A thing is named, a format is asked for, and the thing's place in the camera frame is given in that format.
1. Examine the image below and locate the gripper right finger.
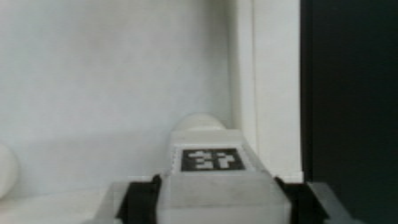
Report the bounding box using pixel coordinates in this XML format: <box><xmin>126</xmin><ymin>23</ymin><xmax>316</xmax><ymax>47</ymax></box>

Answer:
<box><xmin>275</xmin><ymin>177</ymin><xmax>327</xmax><ymax>224</ymax></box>

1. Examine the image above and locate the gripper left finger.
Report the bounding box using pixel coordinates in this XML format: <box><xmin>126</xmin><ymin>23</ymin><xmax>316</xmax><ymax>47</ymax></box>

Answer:
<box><xmin>115</xmin><ymin>175</ymin><xmax>162</xmax><ymax>224</ymax></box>

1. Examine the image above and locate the white table leg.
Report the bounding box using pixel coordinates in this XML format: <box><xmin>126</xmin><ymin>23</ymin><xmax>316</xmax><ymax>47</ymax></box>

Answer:
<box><xmin>156</xmin><ymin>113</ymin><xmax>291</xmax><ymax>224</ymax></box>

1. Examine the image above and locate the white square table top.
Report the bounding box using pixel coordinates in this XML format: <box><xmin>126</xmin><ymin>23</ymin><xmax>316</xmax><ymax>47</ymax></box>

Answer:
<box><xmin>0</xmin><ymin>0</ymin><xmax>304</xmax><ymax>224</ymax></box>

